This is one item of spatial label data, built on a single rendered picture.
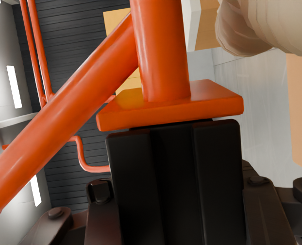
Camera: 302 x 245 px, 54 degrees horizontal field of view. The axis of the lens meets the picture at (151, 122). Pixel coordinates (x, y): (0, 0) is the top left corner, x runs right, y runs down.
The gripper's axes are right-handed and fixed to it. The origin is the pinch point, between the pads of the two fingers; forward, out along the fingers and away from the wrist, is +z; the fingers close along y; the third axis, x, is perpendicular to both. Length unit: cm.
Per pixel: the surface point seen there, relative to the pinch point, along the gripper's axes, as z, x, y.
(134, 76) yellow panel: 717, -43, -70
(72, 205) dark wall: 998, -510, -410
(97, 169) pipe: 687, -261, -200
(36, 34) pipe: 757, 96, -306
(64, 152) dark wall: 1021, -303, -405
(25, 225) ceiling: 803, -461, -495
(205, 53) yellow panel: 724, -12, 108
